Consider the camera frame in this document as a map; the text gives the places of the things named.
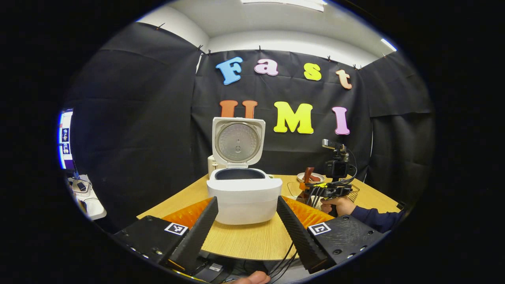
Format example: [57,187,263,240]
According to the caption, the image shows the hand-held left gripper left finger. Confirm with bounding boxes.
[112,196,219,276]

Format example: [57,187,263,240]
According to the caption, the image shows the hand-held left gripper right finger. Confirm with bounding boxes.
[276,195,385,275]

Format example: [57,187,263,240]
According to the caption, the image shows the white rice cooker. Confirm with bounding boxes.
[206,117,283,226]

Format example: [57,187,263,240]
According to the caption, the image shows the white round plate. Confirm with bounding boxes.
[297,172,326,184]

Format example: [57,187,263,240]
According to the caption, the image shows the white side table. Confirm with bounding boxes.
[67,174,107,220]

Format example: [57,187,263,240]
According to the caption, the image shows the black backdrop cloth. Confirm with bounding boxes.
[63,22,436,233]

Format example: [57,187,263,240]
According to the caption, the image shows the computer monitor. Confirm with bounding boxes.
[58,110,74,170]

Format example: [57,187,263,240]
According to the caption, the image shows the long ceiling light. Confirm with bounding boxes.
[241,0,328,12]

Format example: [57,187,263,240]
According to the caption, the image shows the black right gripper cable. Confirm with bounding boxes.
[342,148,358,186]

